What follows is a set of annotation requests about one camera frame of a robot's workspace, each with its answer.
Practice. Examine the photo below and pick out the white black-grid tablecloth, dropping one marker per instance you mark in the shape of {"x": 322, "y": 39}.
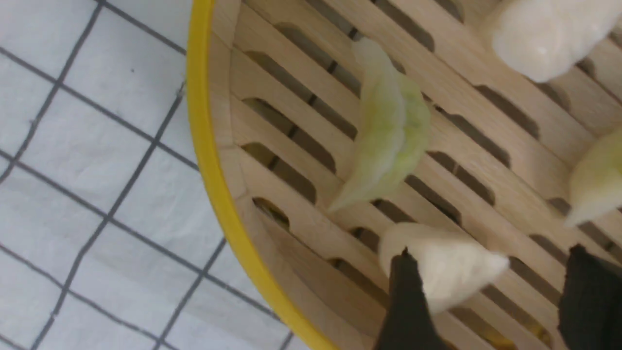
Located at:
{"x": 108, "y": 238}

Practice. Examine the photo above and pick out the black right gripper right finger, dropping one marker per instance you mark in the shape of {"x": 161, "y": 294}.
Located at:
{"x": 590, "y": 308}

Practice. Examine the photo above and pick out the yellow-rimmed bamboo steamer tray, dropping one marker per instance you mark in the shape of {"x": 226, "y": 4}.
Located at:
{"x": 273, "y": 107}

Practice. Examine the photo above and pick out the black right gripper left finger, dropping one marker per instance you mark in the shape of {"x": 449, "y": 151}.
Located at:
{"x": 408, "y": 323}

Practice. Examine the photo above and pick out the white dumpling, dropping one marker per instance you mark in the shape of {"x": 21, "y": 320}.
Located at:
{"x": 452, "y": 266}
{"x": 543, "y": 39}

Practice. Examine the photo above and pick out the green dumpling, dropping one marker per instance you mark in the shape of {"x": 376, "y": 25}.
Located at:
{"x": 394, "y": 129}
{"x": 595, "y": 183}

